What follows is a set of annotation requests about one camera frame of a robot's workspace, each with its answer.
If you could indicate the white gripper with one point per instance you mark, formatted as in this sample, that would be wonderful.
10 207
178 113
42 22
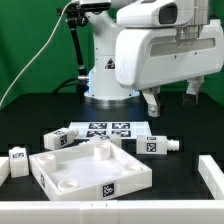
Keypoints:
146 58

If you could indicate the white square table top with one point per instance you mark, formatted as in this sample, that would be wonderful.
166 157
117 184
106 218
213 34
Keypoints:
90 171

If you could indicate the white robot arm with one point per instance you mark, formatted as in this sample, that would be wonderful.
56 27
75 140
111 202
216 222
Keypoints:
102 14

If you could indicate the white marker sheet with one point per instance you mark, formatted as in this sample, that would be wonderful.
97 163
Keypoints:
127 130

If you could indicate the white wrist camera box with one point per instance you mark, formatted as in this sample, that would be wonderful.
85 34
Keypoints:
156 13

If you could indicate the white front fence wall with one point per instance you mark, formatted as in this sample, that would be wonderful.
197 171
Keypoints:
114 212

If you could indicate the white left fence wall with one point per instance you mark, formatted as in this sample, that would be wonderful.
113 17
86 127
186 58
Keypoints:
4 169

